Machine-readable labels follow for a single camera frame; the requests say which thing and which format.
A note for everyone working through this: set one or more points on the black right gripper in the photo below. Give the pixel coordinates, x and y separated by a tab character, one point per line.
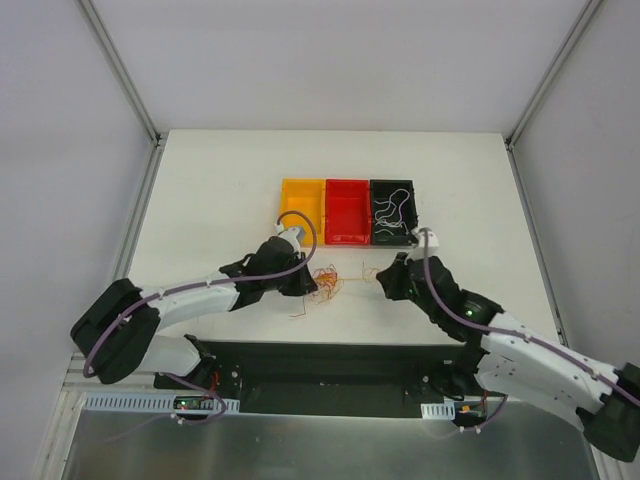
401	275

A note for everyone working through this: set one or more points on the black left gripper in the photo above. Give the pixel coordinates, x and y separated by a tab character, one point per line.
298	275

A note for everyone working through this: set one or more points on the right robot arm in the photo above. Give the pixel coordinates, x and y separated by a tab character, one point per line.
502	355

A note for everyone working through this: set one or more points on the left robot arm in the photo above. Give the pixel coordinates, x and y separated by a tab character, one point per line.
120	333

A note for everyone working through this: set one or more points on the black plastic bin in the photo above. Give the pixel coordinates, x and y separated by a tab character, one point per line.
393	212

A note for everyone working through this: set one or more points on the red plastic bin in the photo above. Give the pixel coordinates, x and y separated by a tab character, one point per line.
347	212

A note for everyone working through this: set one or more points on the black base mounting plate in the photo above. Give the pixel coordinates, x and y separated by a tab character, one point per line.
344	380

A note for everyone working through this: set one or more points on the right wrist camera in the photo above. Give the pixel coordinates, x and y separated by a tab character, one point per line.
426	245

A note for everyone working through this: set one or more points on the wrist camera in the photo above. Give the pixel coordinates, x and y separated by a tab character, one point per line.
426	245
293	235

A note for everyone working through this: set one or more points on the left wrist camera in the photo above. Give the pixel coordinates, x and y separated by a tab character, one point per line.
293	235

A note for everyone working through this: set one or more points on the right white cable duct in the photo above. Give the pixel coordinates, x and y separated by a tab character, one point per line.
445	411

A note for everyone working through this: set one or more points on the white cable duct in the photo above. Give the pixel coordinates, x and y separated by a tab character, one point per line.
151	403
445	411

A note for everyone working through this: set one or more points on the left aluminium frame post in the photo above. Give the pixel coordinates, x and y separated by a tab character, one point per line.
106	44

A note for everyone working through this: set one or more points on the aluminium frame post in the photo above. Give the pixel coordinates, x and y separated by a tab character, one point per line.
106	44
568	45

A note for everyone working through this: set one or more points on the left white cable duct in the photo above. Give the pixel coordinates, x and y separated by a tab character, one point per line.
151	403

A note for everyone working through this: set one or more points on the left aluminium table rail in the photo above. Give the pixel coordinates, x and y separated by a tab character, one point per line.
55	455

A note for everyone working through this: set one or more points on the right aluminium frame post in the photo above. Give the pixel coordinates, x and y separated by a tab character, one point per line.
568	45

